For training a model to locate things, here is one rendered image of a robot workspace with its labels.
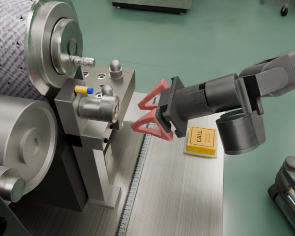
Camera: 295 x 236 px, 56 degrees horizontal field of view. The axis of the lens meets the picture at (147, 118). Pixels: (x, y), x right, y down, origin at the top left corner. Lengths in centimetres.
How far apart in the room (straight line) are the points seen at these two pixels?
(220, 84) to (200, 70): 203
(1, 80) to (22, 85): 3
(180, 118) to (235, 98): 10
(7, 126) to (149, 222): 37
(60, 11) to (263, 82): 31
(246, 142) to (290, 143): 163
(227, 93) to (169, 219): 30
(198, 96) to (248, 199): 132
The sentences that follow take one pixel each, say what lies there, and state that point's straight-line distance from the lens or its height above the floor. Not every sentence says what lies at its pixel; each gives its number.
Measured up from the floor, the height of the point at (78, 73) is 116.
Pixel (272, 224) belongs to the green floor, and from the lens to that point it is 171.
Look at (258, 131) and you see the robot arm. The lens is 49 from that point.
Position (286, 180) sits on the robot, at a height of 24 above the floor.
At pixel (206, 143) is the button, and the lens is 70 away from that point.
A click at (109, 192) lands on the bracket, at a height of 91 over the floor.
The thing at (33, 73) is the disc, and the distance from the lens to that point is 37.
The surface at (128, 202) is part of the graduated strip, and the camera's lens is 63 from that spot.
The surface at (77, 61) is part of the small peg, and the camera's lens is 41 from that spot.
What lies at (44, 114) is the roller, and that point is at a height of 119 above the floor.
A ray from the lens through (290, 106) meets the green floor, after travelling 236.
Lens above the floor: 146
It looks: 46 degrees down
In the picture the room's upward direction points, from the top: straight up
